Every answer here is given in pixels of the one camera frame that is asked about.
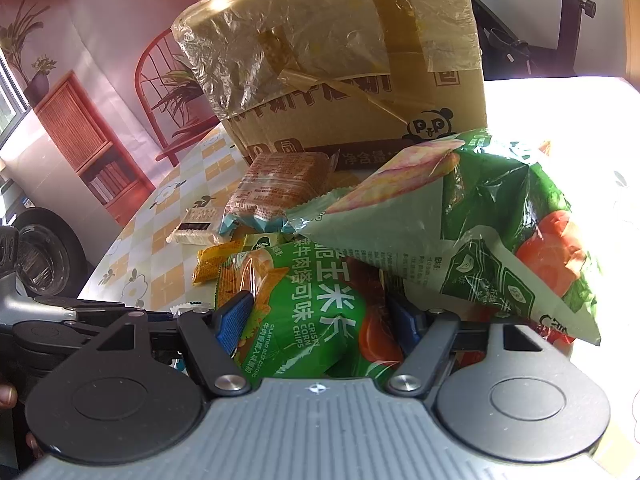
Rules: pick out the large green snack bag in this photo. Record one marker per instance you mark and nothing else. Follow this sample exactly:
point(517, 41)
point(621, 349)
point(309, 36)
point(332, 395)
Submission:
point(465, 240)

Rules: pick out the printed wall backdrop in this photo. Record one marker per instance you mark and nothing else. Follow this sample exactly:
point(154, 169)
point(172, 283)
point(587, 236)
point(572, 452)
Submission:
point(100, 85)

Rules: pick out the brown biscuit packet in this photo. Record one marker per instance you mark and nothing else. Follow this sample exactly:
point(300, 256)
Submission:
point(280, 185)

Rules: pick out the black wheel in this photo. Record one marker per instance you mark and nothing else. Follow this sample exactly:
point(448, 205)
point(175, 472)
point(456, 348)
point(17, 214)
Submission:
point(50, 255)

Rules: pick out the small white cracker packet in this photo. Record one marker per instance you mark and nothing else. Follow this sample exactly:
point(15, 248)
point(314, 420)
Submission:
point(196, 224)

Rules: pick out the person's left hand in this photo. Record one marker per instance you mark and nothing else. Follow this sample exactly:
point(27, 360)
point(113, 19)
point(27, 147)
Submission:
point(7, 396)

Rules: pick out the plastic-wrapped cardboard box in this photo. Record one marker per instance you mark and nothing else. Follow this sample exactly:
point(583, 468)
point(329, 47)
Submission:
point(350, 45)

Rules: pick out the black exercise bike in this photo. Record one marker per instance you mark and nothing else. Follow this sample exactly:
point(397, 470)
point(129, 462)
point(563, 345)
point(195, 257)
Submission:
point(565, 20)

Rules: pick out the yellow snack packet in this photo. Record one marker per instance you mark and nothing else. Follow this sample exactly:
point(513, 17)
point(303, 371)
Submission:
point(215, 262)

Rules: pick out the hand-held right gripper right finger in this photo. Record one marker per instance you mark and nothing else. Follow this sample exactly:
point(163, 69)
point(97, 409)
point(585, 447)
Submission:
point(406, 327)

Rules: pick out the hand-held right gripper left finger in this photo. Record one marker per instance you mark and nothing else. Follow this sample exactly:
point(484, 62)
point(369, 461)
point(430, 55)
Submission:
point(234, 321)

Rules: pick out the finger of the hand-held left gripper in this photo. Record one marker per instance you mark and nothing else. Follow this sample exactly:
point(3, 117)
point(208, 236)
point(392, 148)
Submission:
point(150, 313)

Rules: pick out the green corn chip bag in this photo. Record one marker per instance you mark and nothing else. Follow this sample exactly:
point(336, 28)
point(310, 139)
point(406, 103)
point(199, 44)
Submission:
point(295, 310)

